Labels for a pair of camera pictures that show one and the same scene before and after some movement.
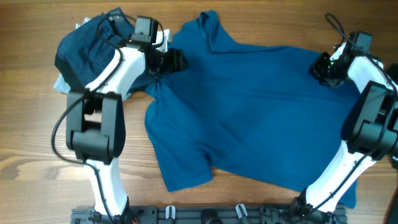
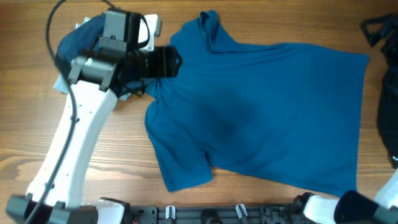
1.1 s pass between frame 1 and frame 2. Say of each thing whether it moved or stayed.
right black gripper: moved
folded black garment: stayed
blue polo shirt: stayed
